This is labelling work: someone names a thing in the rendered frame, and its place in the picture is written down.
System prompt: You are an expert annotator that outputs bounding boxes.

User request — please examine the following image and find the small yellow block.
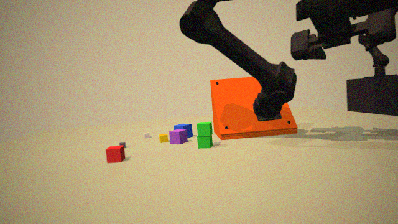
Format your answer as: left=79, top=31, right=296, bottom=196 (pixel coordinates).
left=159, top=134, right=168, bottom=143

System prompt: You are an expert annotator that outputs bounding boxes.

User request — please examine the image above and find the green block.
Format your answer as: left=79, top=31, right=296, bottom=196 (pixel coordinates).
left=197, top=122, right=213, bottom=136
left=197, top=135, right=213, bottom=149

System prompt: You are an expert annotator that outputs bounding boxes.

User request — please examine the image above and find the purple cube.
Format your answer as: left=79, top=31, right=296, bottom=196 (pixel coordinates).
left=169, top=129, right=188, bottom=144

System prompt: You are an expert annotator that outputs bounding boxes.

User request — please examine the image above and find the blue block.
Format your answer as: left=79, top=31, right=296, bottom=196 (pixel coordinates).
left=174, top=124, right=193, bottom=138

